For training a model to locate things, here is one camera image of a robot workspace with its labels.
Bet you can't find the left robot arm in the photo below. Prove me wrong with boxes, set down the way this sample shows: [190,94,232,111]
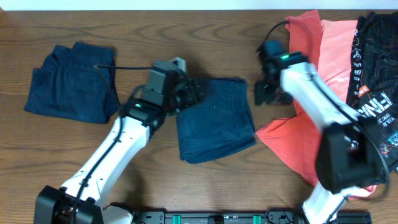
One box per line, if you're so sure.
[34,57,205,223]

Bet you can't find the right black cable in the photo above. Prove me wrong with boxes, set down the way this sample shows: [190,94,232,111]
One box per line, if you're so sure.
[256,20,391,194]

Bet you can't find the folded navy shorts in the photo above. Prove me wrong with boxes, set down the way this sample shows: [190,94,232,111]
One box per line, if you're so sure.
[24,42,119,124]

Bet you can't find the black cable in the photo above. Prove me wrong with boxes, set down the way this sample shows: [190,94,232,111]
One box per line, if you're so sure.
[70,64,155,224]
[256,20,391,194]

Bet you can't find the pink coral t-shirt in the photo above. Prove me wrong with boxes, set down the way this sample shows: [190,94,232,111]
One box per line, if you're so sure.
[316,19,377,200]

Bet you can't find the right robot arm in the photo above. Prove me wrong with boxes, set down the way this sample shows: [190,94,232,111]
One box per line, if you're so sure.
[254,40,389,223]

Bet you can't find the black printed t-shirt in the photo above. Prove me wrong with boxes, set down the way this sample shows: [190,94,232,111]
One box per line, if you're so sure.
[346,12,397,171]

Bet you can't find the navy blue shorts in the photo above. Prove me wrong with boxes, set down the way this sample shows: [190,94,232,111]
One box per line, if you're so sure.
[176,78,256,164]

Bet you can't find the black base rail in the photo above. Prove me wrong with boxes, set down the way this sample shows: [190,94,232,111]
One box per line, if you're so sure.
[105,203,373,224]

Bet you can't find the red orange t-shirt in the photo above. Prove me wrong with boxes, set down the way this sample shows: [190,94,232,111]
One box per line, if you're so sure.
[256,10,323,185]

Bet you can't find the left black cable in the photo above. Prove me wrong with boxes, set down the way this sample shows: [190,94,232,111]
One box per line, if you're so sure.
[70,64,155,224]

